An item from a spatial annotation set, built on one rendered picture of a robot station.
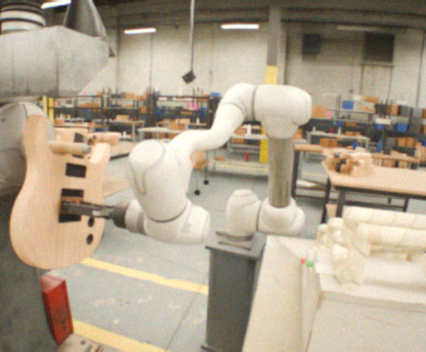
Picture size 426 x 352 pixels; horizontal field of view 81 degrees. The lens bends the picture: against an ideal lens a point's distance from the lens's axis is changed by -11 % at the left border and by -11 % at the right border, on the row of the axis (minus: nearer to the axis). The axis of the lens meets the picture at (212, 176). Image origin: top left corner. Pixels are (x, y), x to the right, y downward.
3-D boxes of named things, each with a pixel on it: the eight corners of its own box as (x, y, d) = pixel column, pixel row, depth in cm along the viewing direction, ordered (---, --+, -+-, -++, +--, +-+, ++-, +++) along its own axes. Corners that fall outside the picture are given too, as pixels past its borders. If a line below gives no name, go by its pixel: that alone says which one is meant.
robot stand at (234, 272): (217, 319, 182) (223, 225, 166) (256, 331, 171) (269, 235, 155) (200, 347, 157) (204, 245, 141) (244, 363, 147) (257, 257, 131)
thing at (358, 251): (342, 290, 42) (354, 236, 39) (339, 279, 45) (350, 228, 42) (362, 292, 41) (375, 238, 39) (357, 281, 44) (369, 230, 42)
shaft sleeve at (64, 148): (35, 152, 77) (31, 142, 75) (42, 148, 80) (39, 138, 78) (81, 157, 73) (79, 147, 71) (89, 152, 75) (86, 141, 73)
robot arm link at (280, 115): (264, 215, 152) (304, 223, 144) (256, 238, 140) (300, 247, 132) (258, 77, 103) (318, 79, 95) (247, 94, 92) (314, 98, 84)
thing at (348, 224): (335, 264, 49) (345, 217, 47) (333, 256, 52) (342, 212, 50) (353, 267, 48) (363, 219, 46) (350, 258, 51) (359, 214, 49)
